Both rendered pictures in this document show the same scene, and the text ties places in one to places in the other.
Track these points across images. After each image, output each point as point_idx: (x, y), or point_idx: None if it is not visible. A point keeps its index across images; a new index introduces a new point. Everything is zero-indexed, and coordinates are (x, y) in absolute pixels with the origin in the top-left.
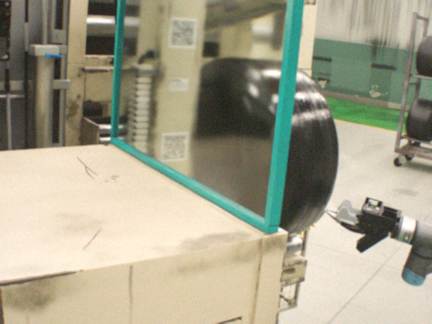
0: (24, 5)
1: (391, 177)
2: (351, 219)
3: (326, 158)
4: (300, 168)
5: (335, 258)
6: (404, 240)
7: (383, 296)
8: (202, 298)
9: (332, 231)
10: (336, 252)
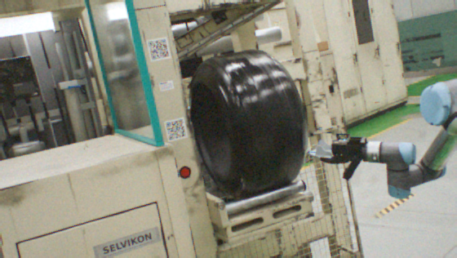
0: (50, 58)
1: None
2: (326, 153)
3: (286, 111)
4: (263, 122)
5: (433, 220)
6: (374, 160)
7: None
8: (122, 189)
9: (432, 197)
10: (435, 214)
